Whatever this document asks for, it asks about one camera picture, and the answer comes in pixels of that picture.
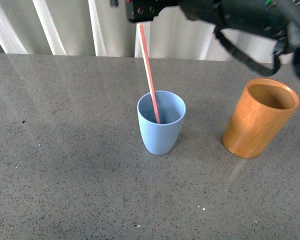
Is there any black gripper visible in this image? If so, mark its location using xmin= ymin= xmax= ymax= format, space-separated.
xmin=178 ymin=0 xmax=300 ymax=47

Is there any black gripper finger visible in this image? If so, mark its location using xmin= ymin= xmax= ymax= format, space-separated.
xmin=126 ymin=0 xmax=178 ymax=23

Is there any brown wooden cylindrical holder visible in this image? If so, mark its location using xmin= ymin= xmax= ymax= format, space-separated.
xmin=222 ymin=78 xmax=300 ymax=159

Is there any blue plastic cup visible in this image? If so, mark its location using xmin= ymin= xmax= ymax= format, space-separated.
xmin=136 ymin=90 xmax=187 ymax=155

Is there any white pleated curtain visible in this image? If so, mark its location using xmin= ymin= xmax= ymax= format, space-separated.
xmin=0 ymin=0 xmax=300 ymax=66

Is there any black cable loop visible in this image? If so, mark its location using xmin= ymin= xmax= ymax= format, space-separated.
xmin=212 ymin=26 xmax=300 ymax=86

